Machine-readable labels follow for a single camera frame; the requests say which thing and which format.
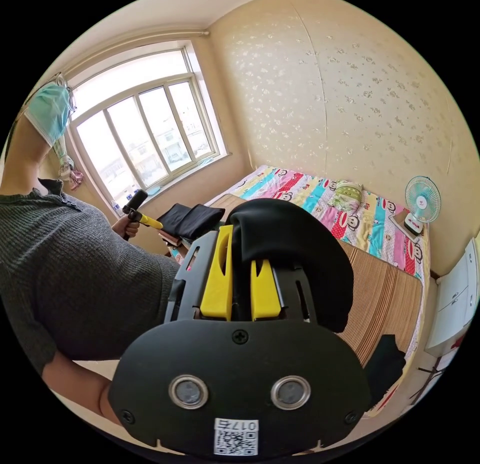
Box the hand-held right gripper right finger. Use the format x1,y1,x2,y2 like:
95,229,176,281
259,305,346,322
250,259,282,321

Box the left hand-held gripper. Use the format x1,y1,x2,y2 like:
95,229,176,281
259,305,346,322
122,204,164,242

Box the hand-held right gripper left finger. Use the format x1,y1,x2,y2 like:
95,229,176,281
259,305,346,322
199,225,235,321

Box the black long pants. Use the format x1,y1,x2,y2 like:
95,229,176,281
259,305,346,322
228,198,408,412

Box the person's right forearm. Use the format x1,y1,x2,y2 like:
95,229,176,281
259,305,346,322
41,353,125,428

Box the person's left hand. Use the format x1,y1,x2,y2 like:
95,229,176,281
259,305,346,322
111,215,141,239

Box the pile of clothes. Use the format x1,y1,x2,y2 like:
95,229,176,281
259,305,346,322
159,203,227,248

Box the window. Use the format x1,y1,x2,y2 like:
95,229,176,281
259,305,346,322
65,40,232,214

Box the person's body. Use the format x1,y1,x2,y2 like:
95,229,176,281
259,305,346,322
0,72,182,379

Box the floral curtain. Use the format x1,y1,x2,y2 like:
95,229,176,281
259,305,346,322
52,133,86,192

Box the bed with mat and printed sheet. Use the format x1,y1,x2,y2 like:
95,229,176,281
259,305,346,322
164,164,432,420

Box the green floral pillow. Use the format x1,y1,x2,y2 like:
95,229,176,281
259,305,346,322
329,180,364,212

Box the teal table fan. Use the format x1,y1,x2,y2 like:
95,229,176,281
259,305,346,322
403,175,443,237

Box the white cupboard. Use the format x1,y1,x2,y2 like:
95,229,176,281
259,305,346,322
425,238,480,357

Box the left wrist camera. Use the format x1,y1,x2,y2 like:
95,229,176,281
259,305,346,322
127,189,149,211

